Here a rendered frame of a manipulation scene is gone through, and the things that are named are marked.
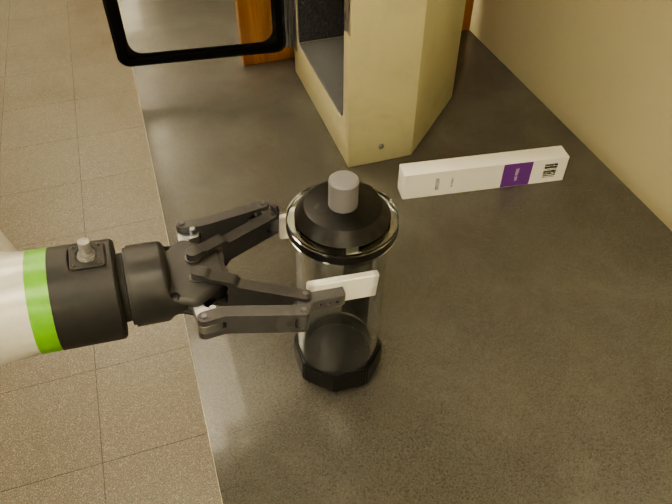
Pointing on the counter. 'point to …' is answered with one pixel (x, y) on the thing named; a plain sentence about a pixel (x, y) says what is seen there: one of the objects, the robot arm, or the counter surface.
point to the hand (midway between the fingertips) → (336, 251)
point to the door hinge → (291, 24)
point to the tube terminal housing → (389, 76)
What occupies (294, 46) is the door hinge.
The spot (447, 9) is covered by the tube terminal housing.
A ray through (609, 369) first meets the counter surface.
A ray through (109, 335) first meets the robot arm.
